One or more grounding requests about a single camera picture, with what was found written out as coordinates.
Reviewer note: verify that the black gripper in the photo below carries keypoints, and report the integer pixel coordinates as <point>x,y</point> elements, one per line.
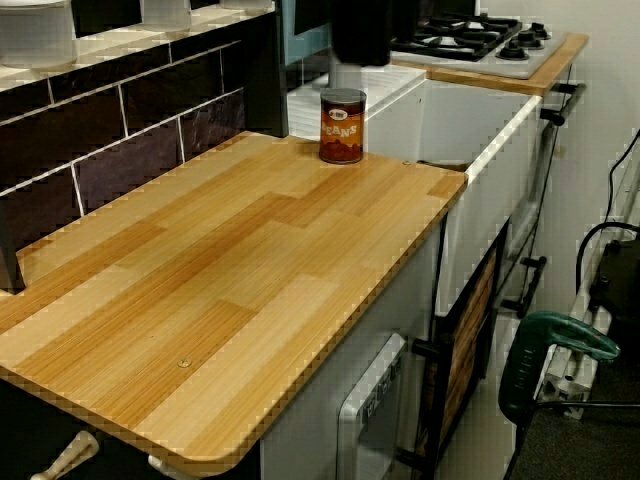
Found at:
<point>362,45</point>

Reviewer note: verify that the brown beans can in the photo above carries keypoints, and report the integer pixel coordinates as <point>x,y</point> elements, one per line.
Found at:
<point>343,130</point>

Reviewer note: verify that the grey sink faucet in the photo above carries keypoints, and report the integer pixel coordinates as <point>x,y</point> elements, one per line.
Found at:
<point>345,75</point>

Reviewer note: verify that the black gas stove top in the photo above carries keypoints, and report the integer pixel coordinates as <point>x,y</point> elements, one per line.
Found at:
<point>475,40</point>

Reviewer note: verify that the black framed wooden door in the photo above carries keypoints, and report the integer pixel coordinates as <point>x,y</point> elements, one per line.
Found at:
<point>467,340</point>

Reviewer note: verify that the large white plastic container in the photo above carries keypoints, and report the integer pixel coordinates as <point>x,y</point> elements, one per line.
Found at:
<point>35,35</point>

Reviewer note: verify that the black box device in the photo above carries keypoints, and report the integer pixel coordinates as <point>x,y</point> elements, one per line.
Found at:
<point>617,280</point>

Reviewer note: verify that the white kitchen cabinet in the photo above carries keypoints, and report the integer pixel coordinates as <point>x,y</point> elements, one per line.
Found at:
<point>320,390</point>

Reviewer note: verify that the grey dishwasher front panel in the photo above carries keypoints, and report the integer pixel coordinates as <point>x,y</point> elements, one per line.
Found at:
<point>370,400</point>

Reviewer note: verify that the aluminium extrusion bar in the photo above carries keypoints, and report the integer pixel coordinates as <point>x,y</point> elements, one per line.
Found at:
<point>575,350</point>

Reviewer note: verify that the black vertical post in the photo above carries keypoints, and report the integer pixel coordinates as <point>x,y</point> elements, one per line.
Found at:
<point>267,70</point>
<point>11,255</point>

